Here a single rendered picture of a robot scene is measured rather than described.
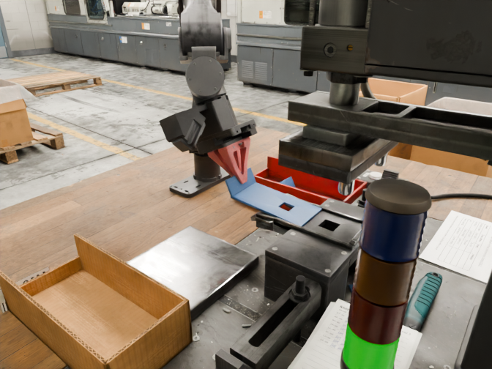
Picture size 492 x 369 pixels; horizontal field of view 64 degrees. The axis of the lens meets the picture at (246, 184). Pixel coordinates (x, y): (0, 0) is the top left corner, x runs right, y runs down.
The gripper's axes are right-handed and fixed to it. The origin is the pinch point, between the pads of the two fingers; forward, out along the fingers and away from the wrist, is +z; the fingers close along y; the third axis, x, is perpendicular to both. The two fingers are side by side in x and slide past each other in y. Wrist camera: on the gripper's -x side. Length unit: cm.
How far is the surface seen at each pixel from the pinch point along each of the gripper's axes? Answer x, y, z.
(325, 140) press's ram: -6.4, 22.4, -3.9
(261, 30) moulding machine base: 464, -304, -115
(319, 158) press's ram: -9.0, 22.4, -2.4
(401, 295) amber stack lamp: -27.4, 36.7, 3.9
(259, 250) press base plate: -2.5, 0.4, 12.8
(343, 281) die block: -7.1, 18.3, 15.9
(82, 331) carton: -32.5, -5.8, 8.6
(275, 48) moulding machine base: 462, -290, -82
